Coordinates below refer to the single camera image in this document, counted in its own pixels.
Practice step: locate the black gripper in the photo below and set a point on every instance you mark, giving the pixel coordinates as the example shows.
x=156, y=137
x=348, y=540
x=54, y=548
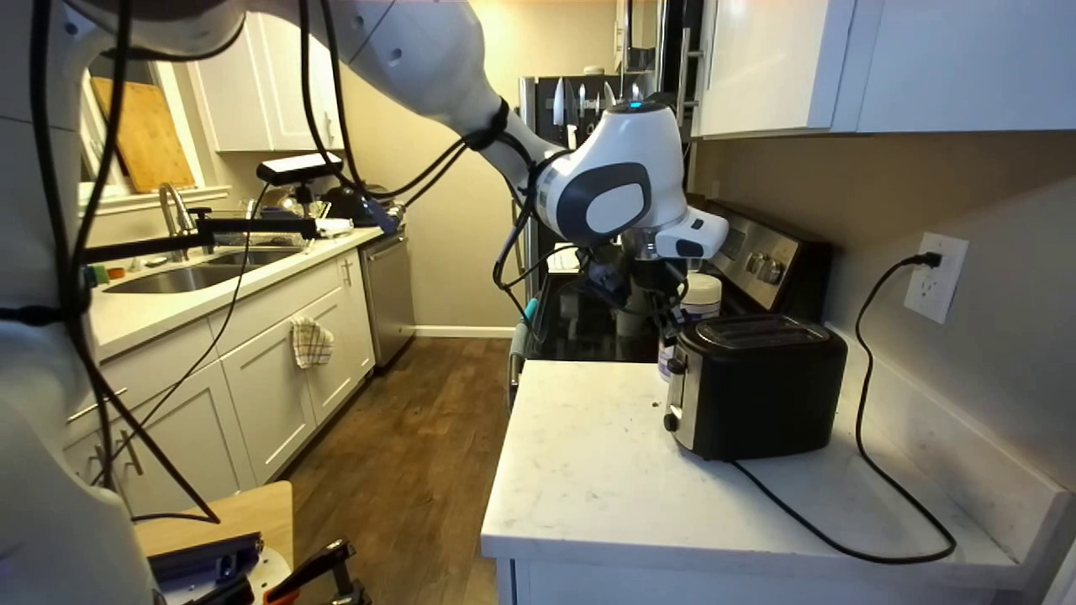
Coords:
x=626, y=279

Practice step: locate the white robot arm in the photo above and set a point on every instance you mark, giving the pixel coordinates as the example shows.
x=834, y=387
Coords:
x=414, y=45

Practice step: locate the black toaster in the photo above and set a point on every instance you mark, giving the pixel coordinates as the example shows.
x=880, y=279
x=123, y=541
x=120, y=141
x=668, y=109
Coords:
x=761, y=387

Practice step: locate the white round container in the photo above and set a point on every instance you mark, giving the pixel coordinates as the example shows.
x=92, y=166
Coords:
x=704, y=297

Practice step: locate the stainless black stove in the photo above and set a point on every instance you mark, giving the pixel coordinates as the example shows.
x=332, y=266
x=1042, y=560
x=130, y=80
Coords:
x=776, y=263

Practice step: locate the stainless dishwasher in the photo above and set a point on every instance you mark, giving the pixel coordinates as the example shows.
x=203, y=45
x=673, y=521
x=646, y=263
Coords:
x=388, y=303

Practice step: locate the white hanging towel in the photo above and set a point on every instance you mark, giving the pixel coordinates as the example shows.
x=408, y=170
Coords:
x=310, y=343

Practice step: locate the silver kettle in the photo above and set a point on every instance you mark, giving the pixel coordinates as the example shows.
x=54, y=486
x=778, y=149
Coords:
x=294, y=207

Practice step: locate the white base cabinet run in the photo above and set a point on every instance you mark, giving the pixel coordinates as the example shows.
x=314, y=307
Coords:
x=269, y=390

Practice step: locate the black red clamp tool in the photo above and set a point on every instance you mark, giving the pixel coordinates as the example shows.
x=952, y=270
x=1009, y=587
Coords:
x=321, y=565

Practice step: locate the wooden side table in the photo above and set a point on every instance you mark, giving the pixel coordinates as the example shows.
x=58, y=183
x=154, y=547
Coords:
x=239, y=508

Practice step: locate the stainless steel sink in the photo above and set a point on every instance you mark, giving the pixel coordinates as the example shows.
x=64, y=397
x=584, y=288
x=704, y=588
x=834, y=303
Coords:
x=191, y=275

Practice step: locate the chrome faucet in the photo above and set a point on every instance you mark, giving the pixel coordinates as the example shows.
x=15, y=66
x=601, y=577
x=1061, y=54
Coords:
x=175, y=208

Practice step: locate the wooden cutting board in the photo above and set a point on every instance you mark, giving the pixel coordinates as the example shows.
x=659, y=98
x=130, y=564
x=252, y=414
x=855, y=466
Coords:
x=147, y=137

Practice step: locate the toaster lever switch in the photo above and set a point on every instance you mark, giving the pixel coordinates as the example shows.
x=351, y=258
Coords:
x=673, y=362

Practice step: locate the white wall outlet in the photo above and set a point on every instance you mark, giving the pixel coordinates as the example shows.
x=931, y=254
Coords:
x=936, y=278

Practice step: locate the white wall cabinet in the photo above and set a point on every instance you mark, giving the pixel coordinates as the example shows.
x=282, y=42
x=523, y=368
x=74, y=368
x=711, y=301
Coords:
x=253, y=94
x=895, y=62

